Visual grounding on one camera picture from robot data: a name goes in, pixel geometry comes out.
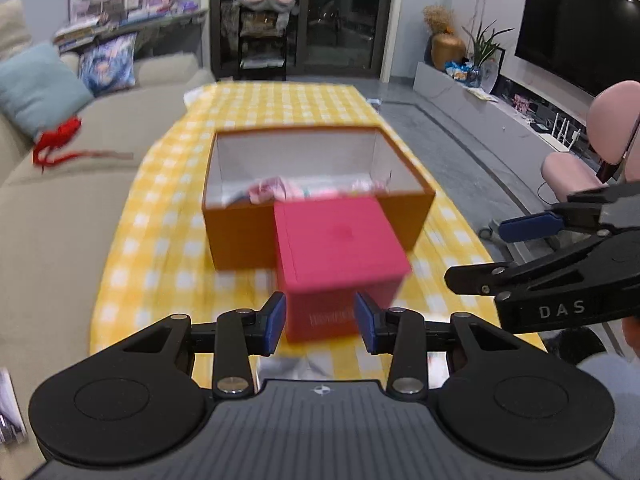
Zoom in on pink embroidered drawstring pouch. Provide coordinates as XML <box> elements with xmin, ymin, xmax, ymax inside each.
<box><xmin>243</xmin><ymin>177</ymin><xmax>388</xmax><ymax>205</ymax></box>

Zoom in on white wifi router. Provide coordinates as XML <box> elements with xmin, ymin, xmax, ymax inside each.
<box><xmin>539</xmin><ymin>113</ymin><xmax>582</xmax><ymax>153</ymax></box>

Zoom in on grey tv cabinet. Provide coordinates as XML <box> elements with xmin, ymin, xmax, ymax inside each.
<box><xmin>412</xmin><ymin>60</ymin><xmax>601</xmax><ymax>196</ymax></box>

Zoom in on orange open cardboard box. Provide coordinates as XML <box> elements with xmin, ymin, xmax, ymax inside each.
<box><xmin>202</xmin><ymin>125</ymin><xmax>436</xmax><ymax>271</ymax></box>

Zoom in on red square gift box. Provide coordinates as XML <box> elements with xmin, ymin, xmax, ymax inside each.
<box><xmin>273</xmin><ymin>196</ymin><xmax>411</xmax><ymax>344</ymax></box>

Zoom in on pink office chair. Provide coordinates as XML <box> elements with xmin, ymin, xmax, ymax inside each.
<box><xmin>540</xmin><ymin>80</ymin><xmax>639</xmax><ymax>202</ymax></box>

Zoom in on black television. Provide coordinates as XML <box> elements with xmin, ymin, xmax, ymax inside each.
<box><xmin>509</xmin><ymin>0</ymin><xmax>639</xmax><ymax>117</ymax></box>

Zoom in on green potted plant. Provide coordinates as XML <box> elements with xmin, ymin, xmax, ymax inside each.
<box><xmin>462</xmin><ymin>22</ymin><xmax>512</xmax><ymax>93</ymax></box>

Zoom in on golden vase dried flowers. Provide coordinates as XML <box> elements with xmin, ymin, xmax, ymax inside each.
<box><xmin>423</xmin><ymin>4</ymin><xmax>466</xmax><ymax>70</ymax></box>

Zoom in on beige sofa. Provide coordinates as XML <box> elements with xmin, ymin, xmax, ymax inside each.
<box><xmin>0</xmin><ymin>49</ymin><xmax>216</xmax><ymax>480</ymax></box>

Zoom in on red ribbon cloth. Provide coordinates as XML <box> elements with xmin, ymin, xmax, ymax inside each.
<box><xmin>32</xmin><ymin>116</ymin><xmax>134</xmax><ymax>172</ymax></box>

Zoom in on glass sliding door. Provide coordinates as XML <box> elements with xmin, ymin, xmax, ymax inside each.
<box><xmin>203</xmin><ymin>0</ymin><xmax>392</xmax><ymax>78</ymax></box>

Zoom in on blue anime print cushion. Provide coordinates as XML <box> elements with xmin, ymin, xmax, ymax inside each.
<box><xmin>79</xmin><ymin>34</ymin><xmax>137</xmax><ymax>98</ymax></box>

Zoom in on black shelf rack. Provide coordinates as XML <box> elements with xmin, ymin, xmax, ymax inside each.
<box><xmin>220</xmin><ymin>0</ymin><xmax>298</xmax><ymax>80</ymax></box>

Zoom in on light blue cushion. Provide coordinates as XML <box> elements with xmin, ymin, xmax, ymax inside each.
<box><xmin>0</xmin><ymin>42</ymin><xmax>93</xmax><ymax>140</ymax></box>

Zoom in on cluttered side desk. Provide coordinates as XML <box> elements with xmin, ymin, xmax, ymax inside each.
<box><xmin>52</xmin><ymin>0</ymin><xmax>208</xmax><ymax>56</ymax></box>

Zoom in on beige cushion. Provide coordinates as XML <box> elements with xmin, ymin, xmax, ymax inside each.
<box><xmin>0</xmin><ymin>0</ymin><xmax>32</xmax><ymax>61</ymax></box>

